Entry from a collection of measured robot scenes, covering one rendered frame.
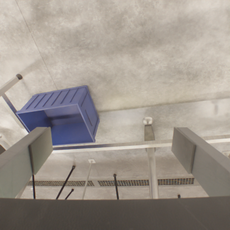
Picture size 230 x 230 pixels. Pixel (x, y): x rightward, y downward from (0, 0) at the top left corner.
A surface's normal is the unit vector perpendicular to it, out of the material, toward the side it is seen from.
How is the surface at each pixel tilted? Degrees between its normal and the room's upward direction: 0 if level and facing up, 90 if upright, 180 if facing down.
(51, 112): 0
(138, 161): 0
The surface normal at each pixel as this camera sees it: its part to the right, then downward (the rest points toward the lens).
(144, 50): -0.10, 0.62
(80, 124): -0.23, -0.77
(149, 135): -0.18, 0.18
